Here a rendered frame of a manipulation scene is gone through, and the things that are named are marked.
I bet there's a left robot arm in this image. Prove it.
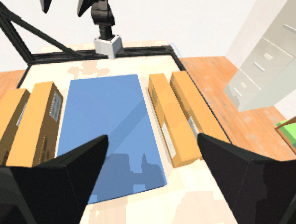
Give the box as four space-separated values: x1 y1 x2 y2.
91 0 115 41

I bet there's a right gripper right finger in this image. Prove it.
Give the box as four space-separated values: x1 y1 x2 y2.
197 133 296 224

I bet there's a blue flat platform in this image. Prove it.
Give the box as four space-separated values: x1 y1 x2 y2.
56 74 168 204

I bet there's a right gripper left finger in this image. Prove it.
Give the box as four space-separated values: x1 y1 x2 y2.
0 135 109 224

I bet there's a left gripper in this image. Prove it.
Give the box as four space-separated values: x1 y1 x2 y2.
40 0 105 17

